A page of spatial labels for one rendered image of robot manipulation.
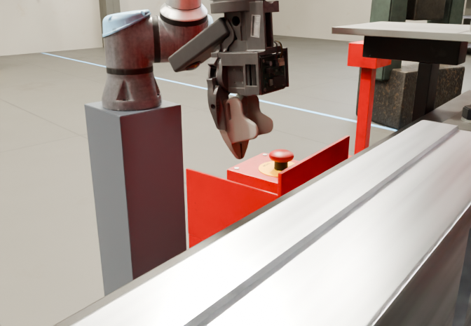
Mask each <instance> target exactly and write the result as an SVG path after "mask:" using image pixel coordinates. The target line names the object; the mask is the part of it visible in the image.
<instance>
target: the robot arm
mask: <svg viewBox="0 0 471 326"><path fill-rule="evenodd" d="M210 1H213V3H211V4H210V9H211V14H215V13H224V17H221V18H218V19H217V20H216V21H214V22H213V19H212V16H211V15H208V14H207V9H206V7H204V5H202V0H166V2H165V3H164V4H163V5H162V6H161V7H160V15H151V13H150V10H148V9H146V10H139V11H128V12H123V13H115V14H111V15H108V16H106V17H105V18H104V19H103V23H102V24H103V35H102V37H103V38H104V53H105V61H106V69H107V78H106V81H105V85H104V90H103V93H102V106H103V107H104V108H105V109H109V110H114V111H139V110H145V109H152V108H155V107H158V106H160V105H162V96H161V92H160V90H159V87H158V84H157V82H156V79H155V77H154V75H153V63H164V62H169V63H170V65H171V67H172V69H173V71H174V72H182V71H192V70H194V69H197V68H198V67H199V66H200V64H202V63H203V62H204V61H206V60H207V59H209V58H211V59H210V61H209V62H208V65H209V67H208V78H207V79H206V81H207V101H208V106H209V109H210V113H211V115H212V118H213V120H214V123H215V125H216V127H217V129H218V130H219V131H220V134H221V136H222V138H223V140H224V142H225V143H226V145H227V147H228V148H229V150H230V151H231V153H232V154H233V155H234V156H235V158H237V159H242V158H244V156H245V153H246V151H247V146H248V143H249V140H253V139H256V138H257V137H258V135H263V134H267V133H270V132H271V131H272V129H273V120H272V119H271V118H270V117H269V116H267V115H265V114H264V113H262V112H261V110H260V107H259V98H258V96H257V95H265V94H268V93H272V92H275V91H277V90H282V89H285V88H286V87H289V70H288V51H287V48H283V47H282V44H281V43H280V42H279V41H277V42H278V43H279V44H280V46H278V44H277V43H276V41H274V40H273V17H272V13H274V12H279V1H266V0H210ZM273 42H274V43H275V44H276V46H273ZM231 93H237V94H236V96H235V97H231V98H229V97H228V96H229V95H230V94H231Z"/></svg>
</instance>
